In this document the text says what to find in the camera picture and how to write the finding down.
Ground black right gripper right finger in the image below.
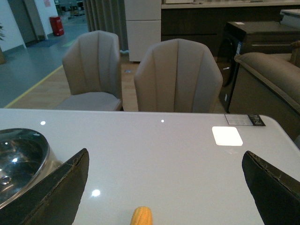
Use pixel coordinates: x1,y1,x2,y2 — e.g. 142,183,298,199
242,151,300,225

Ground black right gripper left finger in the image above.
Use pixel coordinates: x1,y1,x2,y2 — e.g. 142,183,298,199
0,149,90,225

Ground glass pot lid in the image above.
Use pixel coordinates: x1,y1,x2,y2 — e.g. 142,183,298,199
0,128,51,208

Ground yellow corn cob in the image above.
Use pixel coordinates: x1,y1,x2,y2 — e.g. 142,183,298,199
130,206,153,225

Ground stainless steel pot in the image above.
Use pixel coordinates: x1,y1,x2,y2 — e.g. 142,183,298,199
46,147,63,175

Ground table label sticker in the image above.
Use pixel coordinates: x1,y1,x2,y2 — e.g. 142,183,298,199
225,114,265,126

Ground beige sofa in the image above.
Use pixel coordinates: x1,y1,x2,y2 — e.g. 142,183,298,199
229,52,300,140

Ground beige chair left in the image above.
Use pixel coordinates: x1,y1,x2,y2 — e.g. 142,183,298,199
56,30,123,111

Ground beige chair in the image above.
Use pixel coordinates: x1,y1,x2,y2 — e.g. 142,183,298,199
134,38,223,113
56,30,123,111

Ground beige chair right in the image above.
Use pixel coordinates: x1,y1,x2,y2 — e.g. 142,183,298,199
134,38,223,113

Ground black appliance box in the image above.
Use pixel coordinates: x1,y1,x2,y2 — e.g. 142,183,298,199
217,21,300,112

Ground red bin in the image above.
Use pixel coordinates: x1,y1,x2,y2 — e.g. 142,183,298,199
49,16,64,36

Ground dark kitchen counter cabinet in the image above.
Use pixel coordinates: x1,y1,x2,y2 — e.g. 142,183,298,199
161,0,300,56

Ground grey curtain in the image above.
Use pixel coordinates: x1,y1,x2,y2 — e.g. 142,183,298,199
83,0,128,51

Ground white refrigerator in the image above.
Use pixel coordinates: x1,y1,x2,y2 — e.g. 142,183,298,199
124,0,162,62

